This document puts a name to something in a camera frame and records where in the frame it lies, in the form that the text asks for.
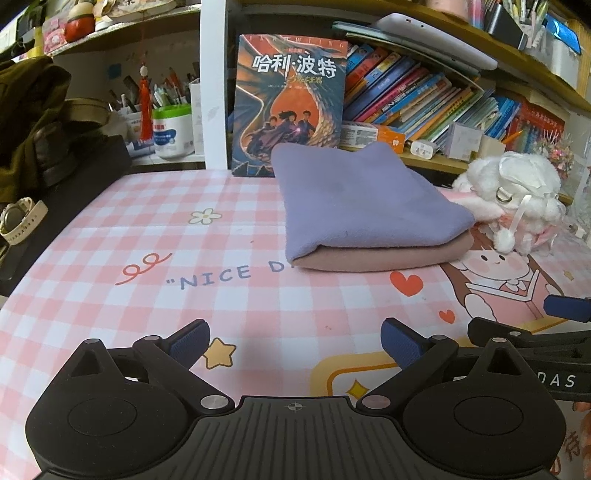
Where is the small white box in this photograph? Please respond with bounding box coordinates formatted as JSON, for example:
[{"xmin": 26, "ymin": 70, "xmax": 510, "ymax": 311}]
[{"xmin": 445, "ymin": 122, "xmax": 485, "ymax": 160}]

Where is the red tassel pendant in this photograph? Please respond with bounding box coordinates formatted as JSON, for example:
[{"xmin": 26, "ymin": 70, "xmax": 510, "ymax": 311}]
[{"xmin": 137, "ymin": 65, "xmax": 154, "ymax": 142}]

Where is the dark olive jacket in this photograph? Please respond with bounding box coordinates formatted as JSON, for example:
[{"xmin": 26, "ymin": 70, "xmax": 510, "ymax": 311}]
[{"xmin": 0, "ymin": 58, "xmax": 107, "ymax": 204}]

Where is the white jar green lid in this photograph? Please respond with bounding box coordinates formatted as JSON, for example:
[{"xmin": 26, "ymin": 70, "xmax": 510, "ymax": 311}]
[{"xmin": 152, "ymin": 104, "xmax": 195, "ymax": 162}]

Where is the pink checked desk mat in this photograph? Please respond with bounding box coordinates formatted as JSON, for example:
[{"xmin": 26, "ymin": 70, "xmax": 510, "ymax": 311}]
[{"xmin": 0, "ymin": 168, "xmax": 591, "ymax": 480}]

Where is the small beige box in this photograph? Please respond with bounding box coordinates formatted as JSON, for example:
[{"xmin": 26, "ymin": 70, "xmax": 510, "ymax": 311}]
[{"xmin": 478, "ymin": 136, "xmax": 507, "ymax": 158}]

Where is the white wooden bookshelf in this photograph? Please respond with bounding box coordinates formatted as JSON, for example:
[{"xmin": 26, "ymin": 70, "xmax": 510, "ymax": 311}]
[{"xmin": 46, "ymin": 0, "xmax": 591, "ymax": 208}]

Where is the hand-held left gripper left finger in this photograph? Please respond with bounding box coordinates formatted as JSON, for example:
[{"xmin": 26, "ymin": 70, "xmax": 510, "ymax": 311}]
[{"xmin": 59, "ymin": 318, "xmax": 232, "ymax": 413}]

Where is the orange and white box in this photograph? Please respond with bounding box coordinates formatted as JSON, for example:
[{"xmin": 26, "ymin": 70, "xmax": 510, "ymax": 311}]
[{"xmin": 341, "ymin": 122, "xmax": 407, "ymax": 151}]

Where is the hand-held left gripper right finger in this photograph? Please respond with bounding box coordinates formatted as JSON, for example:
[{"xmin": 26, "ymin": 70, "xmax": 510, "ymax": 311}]
[{"xmin": 361, "ymin": 318, "xmax": 549, "ymax": 411}]

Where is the red round ornament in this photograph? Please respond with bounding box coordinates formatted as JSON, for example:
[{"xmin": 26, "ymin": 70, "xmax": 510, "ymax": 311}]
[{"xmin": 64, "ymin": 2, "xmax": 96, "ymax": 42}]

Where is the pink pot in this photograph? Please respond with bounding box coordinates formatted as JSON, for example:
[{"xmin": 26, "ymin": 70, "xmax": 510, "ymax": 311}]
[{"xmin": 425, "ymin": 0, "xmax": 470, "ymax": 20}]

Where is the dark fantasy novel book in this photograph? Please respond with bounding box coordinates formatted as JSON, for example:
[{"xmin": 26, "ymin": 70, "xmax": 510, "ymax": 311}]
[{"xmin": 232, "ymin": 34, "xmax": 348, "ymax": 179}]

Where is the row of colourful books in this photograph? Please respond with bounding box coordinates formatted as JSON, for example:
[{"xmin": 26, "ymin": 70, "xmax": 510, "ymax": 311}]
[{"xmin": 342, "ymin": 44, "xmax": 523, "ymax": 144}]

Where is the paper flower bouquet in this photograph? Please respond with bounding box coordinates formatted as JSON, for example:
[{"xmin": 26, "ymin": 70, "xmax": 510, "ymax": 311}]
[{"xmin": 92, "ymin": 0, "xmax": 177, "ymax": 20}]

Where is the white plush bunny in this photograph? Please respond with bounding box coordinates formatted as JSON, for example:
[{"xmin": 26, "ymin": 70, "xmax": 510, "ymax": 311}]
[{"xmin": 438, "ymin": 152, "xmax": 567, "ymax": 257}]

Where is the beige wristwatch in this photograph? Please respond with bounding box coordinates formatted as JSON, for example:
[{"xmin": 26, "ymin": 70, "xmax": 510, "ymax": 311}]
[{"xmin": 0, "ymin": 197, "xmax": 49, "ymax": 246}]

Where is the purple and pink sweater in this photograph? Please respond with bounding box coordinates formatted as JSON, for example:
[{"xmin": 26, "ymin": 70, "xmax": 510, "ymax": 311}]
[{"xmin": 271, "ymin": 142, "xmax": 475, "ymax": 272}]

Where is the black pen box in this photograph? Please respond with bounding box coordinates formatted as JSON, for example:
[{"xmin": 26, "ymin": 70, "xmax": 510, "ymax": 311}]
[{"xmin": 485, "ymin": 0, "xmax": 546, "ymax": 49}]

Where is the white tablet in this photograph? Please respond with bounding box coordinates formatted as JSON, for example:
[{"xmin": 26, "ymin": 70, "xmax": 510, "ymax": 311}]
[{"xmin": 369, "ymin": 13, "xmax": 499, "ymax": 77}]

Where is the bunch of pens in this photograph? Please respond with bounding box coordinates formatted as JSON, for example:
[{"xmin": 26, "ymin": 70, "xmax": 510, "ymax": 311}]
[{"xmin": 108, "ymin": 69, "xmax": 190, "ymax": 114}]

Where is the white storage box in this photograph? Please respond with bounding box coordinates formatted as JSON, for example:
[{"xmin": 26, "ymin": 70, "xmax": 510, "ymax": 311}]
[{"xmin": 526, "ymin": 28, "xmax": 587, "ymax": 93}]

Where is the sparkly flower ornament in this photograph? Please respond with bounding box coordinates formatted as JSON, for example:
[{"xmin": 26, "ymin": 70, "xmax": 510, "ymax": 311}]
[{"xmin": 536, "ymin": 133, "xmax": 576, "ymax": 181}]

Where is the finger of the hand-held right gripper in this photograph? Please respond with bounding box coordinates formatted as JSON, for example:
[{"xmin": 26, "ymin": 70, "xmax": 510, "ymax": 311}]
[
  {"xmin": 543, "ymin": 295, "xmax": 591, "ymax": 323},
  {"xmin": 467, "ymin": 317, "xmax": 591, "ymax": 359}
]

